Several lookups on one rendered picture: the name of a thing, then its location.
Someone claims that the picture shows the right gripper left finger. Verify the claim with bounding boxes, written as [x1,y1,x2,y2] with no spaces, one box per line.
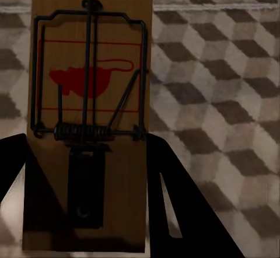
[0,133,26,203]

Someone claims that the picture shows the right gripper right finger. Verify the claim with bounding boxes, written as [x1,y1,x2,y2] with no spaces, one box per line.
[146,134,244,258]

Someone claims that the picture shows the mousetrap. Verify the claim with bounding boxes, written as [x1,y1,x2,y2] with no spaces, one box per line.
[22,0,153,253]

